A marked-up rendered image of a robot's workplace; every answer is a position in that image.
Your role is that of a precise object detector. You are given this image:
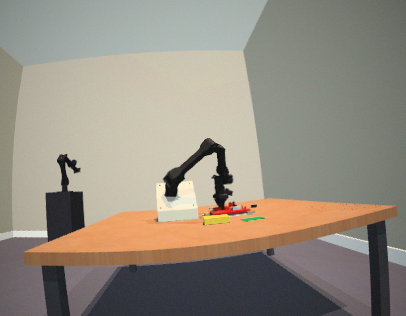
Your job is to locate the yellow rectangular block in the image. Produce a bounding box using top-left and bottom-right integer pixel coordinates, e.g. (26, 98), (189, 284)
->
(203, 214), (230, 225)

